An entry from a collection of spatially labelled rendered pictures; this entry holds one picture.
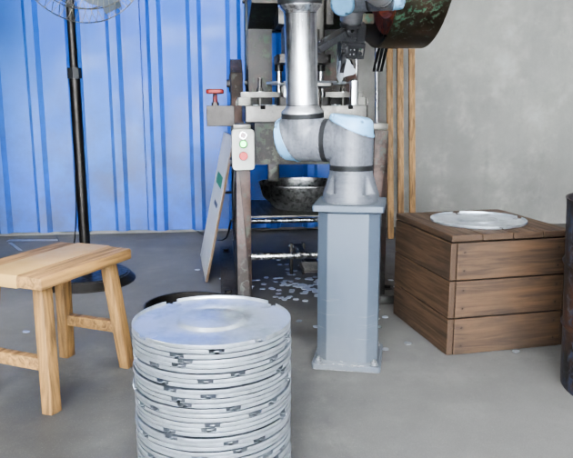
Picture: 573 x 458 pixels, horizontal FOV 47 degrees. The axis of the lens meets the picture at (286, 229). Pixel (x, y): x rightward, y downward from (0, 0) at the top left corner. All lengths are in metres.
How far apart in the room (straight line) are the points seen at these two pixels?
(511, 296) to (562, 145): 2.31
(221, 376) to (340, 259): 0.71
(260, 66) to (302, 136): 1.01
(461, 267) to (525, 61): 2.36
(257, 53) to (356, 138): 1.10
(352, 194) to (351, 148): 0.12
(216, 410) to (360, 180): 0.81
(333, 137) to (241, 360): 0.79
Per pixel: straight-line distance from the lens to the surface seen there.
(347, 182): 1.71
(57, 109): 3.75
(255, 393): 1.14
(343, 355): 1.81
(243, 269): 2.31
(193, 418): 1.16
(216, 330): 1.17
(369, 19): 2.72
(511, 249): 1.96
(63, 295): 1.91
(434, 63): 3.89
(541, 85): 4.13
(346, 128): 1.70
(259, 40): 2.72
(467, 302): 1.93
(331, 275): 1.74
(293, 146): 1.76
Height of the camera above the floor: 0.70
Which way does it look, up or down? 11 degrees down
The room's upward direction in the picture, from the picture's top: straight up
